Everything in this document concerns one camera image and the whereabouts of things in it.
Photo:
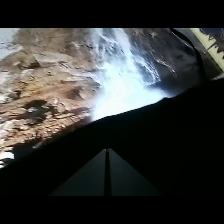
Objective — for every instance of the black pants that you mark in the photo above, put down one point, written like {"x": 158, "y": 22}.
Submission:
{"x": 173, "y": 133}

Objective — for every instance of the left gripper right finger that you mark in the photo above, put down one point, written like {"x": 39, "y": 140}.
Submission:
{"x": 128, "y": 180}

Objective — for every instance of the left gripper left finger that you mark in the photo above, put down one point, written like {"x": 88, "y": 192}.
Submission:
{"x": 88, "y": 180}

